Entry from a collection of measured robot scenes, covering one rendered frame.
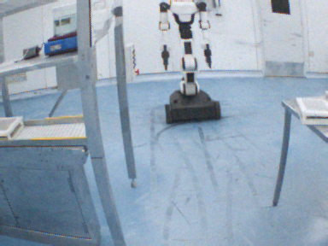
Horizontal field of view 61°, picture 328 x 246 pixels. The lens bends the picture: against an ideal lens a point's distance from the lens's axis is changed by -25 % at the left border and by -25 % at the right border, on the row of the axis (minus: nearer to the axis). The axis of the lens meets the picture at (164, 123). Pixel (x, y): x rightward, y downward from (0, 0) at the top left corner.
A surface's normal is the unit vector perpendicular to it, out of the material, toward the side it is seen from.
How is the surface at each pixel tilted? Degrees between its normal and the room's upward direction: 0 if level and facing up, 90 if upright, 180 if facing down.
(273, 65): 90
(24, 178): 90
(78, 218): 90
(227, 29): 90
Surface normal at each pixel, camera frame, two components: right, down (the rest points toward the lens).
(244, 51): 0.04, 0.39
